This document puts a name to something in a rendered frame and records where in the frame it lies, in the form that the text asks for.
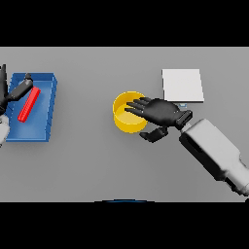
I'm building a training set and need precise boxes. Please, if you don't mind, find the dark robot left hand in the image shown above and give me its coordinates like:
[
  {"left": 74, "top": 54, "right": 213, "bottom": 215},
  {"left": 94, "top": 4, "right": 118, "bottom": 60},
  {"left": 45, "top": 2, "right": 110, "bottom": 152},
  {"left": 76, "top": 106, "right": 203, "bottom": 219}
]
[{"left": 0, "top": 63, "right": 35, "bottom": 117}]

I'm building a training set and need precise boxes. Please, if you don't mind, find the dark robot right hand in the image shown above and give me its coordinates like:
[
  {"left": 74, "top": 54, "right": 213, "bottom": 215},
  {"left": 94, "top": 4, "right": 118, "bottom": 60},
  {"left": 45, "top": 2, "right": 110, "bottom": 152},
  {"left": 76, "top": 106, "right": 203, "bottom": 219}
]
[{"left": 124, "top": 96, "right": 194, "bottom": 144}]

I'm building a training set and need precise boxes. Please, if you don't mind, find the red beaker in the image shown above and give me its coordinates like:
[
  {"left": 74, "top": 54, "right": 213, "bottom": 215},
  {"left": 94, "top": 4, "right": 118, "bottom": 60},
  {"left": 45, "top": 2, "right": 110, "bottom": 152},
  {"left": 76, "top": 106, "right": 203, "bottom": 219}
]
[{"left": 17, "top": 86, "right": 42, "bottom": 124}]

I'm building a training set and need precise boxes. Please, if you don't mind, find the yellow bowl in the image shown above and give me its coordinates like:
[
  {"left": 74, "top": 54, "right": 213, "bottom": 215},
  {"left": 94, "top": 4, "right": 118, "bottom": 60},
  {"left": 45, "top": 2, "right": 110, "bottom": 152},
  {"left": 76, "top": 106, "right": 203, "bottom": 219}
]
[{"left": 112, "top": 90, "right": 149, "bottom": 134}]

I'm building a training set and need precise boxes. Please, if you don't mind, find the pale square measuring scale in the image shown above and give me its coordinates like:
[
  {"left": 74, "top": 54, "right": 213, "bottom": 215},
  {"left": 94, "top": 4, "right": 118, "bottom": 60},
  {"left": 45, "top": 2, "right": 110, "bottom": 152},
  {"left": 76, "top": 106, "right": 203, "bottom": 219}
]
[{"left": 161, "top": 68, "right": 205, "bottom": 109}]

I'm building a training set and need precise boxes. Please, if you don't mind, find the blue tray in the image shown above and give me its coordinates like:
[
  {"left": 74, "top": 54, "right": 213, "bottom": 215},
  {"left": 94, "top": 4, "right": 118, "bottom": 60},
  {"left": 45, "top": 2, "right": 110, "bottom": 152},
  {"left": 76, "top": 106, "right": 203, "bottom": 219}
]
[{"left": 5, "top": 72, "right": 58, "bottom": 143}]

